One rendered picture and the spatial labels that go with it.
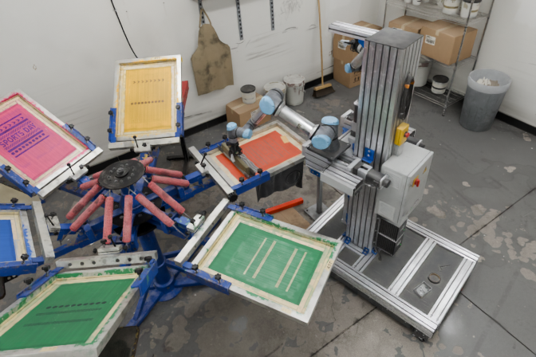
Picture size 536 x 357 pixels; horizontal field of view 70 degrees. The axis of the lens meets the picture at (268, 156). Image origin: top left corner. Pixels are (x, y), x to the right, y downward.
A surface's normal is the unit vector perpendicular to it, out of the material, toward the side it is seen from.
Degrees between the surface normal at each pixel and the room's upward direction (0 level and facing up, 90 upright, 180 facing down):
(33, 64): 90
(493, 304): 0
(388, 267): 0
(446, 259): 0
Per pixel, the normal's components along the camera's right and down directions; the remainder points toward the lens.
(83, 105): 0.55, 0.49
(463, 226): -0.07, -0.78
